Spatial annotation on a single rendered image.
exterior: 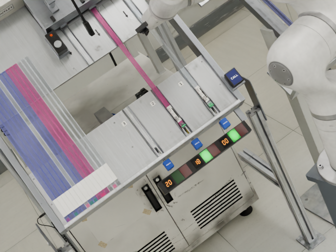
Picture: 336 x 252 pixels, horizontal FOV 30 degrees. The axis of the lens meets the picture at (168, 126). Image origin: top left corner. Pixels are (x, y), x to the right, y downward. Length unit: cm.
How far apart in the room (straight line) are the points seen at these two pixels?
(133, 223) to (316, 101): 111
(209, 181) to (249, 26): 174
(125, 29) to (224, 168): 73
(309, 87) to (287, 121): 168
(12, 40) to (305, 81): 105
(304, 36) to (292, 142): 159
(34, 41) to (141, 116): 42
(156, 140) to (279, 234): 81
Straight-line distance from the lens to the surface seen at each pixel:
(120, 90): 261
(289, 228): 254
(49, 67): 202
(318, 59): 136
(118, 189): 188
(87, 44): 204
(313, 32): 137
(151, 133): 194
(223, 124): 195
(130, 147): 193
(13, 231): 342
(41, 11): 203
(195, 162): 193
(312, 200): 260
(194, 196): 244
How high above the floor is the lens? 178
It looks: 31 degrees down
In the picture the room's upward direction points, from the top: 29 degrees counter-clockwise
